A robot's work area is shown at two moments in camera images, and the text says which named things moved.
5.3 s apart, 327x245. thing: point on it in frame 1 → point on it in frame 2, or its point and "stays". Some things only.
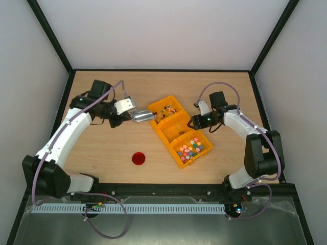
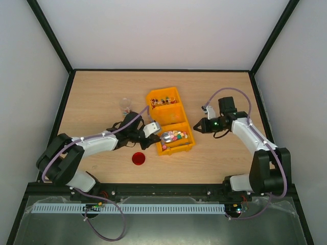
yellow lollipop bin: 170,119 → 165,101
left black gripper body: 114,123 → 144,145
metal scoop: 139,116 → 170,136
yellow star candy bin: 189,147 → 173,121
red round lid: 138,158 stays
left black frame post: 42,19 stays
